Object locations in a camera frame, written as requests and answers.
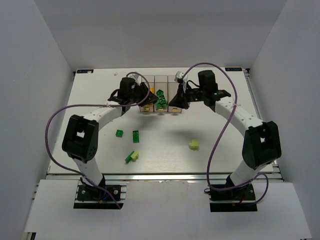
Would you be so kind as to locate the left clear container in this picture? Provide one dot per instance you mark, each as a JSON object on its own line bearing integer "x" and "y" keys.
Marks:
{"x": 150, "y": 107}

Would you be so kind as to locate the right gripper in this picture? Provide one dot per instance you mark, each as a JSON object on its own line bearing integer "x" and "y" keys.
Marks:
{"x": 183, "y": 94}

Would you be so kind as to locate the green lego plate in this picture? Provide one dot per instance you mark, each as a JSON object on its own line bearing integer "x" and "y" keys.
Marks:
{"x": 129, "y": 157}

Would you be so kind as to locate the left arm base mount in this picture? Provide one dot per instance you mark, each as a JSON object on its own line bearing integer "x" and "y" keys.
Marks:
{"x": 88, "y": 198}

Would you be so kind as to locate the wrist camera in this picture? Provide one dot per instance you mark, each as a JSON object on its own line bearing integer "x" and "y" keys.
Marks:
{"x": 135, "y": 76}
{"x": 179, "y": 78}

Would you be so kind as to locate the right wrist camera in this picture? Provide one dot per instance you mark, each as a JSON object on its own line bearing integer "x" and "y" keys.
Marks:
{"x": 179, "y": 78}

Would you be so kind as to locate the green long lego brick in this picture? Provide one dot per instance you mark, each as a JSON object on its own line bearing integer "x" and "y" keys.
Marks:
{"x": 135, "y": 136}

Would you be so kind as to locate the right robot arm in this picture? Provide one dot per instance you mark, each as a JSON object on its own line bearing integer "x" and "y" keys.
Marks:
{"x": 261, "y": 140}

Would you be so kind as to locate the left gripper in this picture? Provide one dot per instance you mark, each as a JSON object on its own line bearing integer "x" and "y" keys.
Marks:
{"x": 142, "y": 92}

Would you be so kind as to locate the right blue label sticker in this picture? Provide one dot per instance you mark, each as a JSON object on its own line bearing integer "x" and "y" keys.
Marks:
{"x": 233, "y": 69}

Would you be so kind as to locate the clear container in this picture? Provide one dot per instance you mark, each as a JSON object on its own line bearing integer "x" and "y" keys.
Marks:
{"x": 172, "y": 91}
{"x": 150, "y": 107}
{"x": 161, "y": 82}

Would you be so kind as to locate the green 2x3 lego brick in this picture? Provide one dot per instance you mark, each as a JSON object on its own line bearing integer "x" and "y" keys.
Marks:
{"x": 162, "y": 100}

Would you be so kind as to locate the left blue label sticker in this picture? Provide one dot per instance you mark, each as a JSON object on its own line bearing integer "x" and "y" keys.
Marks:
{"x": 84, "y": 71}

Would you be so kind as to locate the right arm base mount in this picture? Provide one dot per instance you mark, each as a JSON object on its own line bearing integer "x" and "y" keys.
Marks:
{"x": 242, "y": 199}

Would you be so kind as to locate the right clear container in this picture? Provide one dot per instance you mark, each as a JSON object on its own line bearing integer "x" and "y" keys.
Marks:
{"x": 172, "y": 91}

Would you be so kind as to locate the middle clear container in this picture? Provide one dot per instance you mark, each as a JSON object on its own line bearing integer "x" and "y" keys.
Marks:
{"x": 161, "y": 82}

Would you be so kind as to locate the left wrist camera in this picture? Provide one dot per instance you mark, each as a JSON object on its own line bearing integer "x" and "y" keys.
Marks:
{"x": 135, "y": 76}

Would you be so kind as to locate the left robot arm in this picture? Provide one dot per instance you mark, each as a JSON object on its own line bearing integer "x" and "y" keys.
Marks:
{"x": 81, "y": 137}

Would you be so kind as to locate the light green sloped lego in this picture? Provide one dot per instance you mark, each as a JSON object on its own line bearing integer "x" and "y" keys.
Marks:
{"x": 194, "y": 144}

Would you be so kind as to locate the green sloped lego brick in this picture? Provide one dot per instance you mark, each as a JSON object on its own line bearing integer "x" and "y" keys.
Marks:
{"x": 159, "y": 92}

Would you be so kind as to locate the blue label sticker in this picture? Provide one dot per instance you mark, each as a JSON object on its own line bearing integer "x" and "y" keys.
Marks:
{"x": 84, "y": 71}
{"x": 233, "y": 69}

